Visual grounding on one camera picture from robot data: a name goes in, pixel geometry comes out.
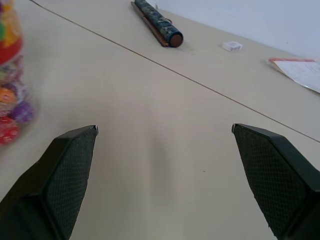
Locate orange paper folder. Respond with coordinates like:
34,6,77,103
266,57,318,71

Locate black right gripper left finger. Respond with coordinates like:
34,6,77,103
0,124,99,240

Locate white paper sheets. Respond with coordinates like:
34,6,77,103
274,60,320,94

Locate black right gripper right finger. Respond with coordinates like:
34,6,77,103
231,123,320,240

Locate colourful candy jar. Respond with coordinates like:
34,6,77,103
0,0,39,154

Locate brown wooden stick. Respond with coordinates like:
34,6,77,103
130,1,170,48

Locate dark patterned cylindrical tube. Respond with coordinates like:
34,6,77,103
131,0,185,49

